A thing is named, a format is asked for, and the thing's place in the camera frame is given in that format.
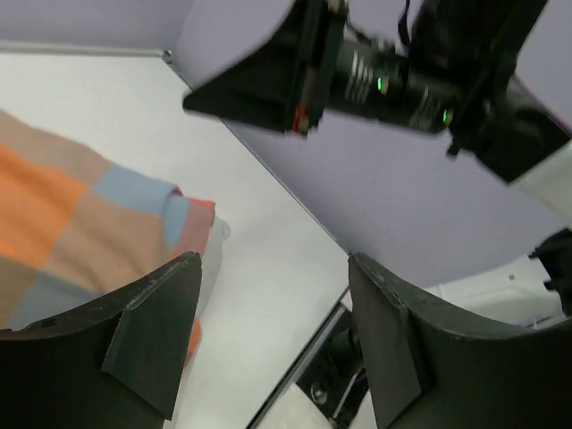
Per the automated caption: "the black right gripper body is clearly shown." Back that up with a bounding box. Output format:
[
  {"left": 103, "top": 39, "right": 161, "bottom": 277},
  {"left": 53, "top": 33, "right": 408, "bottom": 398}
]
[{"left": 182, "top": 1, "right": 349, "bottom": 135}]

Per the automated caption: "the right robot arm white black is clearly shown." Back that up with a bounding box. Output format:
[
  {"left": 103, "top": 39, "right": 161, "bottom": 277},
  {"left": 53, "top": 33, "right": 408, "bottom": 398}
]
[{"left": 182, "top": 1, "right": 571, "bottom": 219}]

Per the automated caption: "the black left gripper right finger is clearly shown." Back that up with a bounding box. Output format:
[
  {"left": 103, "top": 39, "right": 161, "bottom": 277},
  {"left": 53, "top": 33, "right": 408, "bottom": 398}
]
[{"left": 349, "top": 254, "right": 571, "bottom": 428}]

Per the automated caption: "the multicolour patchwork pillowcase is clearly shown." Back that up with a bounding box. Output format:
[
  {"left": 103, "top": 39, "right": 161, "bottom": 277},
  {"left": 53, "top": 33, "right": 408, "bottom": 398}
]
[{"left": 0, "top": 109, "right": 218, "bottom": 363}]

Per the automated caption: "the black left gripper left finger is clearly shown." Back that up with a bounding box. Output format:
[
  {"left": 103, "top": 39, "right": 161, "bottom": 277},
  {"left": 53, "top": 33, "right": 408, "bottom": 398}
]
[{"left": 1, "top": 252, "right": 202, "bottom": 428}]

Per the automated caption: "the white pillow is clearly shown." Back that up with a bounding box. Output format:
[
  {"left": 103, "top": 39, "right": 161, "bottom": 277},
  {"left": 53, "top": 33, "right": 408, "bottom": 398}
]
[{"left": 190, "top": 215, "right": 231, "bottom": 320}]

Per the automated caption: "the aluminium table edge rail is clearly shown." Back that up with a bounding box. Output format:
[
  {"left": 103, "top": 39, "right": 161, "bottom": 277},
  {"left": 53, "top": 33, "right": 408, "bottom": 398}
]
[{"left": 1, "top": 40, "right": 171, "bottom": 59}]

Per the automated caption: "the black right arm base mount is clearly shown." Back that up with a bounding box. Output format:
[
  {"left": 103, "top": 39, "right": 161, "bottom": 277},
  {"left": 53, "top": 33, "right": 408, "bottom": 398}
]
[{"left": 248, "top": 290, "right": 368, "bottom": 428}]

